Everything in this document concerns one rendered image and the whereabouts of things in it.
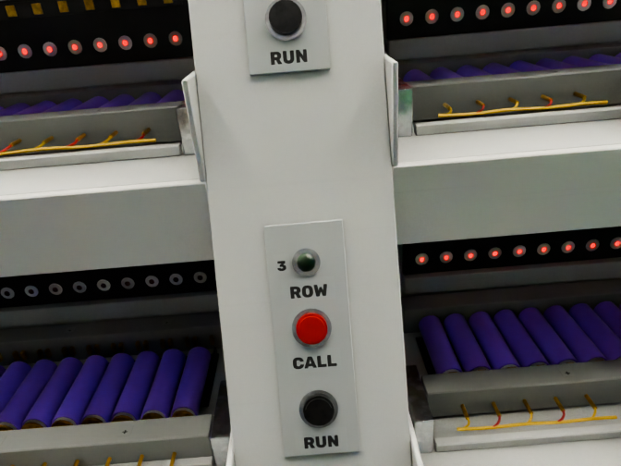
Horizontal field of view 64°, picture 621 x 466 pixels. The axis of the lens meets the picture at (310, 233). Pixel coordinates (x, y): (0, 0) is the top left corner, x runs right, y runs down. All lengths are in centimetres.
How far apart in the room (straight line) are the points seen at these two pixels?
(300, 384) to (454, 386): 12
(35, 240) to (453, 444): 27
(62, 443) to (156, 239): 15
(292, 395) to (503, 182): 15
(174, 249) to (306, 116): 10
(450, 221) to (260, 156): 11
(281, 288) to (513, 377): 18
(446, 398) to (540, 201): 14
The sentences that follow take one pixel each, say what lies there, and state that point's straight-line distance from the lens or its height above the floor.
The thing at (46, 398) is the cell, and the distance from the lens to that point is 42.
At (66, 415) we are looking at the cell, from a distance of 39.
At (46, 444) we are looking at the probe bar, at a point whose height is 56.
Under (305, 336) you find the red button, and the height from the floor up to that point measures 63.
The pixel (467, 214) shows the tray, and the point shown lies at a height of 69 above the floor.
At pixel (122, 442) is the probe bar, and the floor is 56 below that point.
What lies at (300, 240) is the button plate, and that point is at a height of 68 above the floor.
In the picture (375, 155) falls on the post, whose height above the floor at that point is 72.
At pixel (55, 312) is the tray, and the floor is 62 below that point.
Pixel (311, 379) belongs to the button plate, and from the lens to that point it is 27.
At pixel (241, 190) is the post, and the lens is 25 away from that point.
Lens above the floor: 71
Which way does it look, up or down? 5 degrees down
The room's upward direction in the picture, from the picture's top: 5 degrees counter-clockwise
